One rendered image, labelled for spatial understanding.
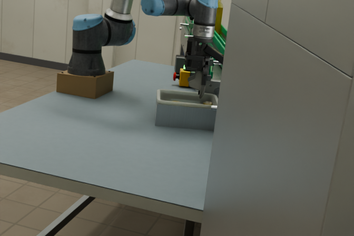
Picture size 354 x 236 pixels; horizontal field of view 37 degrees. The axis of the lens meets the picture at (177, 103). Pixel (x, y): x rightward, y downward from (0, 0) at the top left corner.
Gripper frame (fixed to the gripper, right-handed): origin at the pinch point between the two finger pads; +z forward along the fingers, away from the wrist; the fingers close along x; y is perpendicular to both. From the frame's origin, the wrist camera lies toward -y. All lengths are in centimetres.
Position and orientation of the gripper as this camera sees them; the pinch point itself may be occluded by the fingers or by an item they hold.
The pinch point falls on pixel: (202, 93)
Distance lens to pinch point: 189.9
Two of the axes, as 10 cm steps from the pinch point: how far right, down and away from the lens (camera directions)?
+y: -9.9, -1.0, -0.5
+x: 0.2, 2.7, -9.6
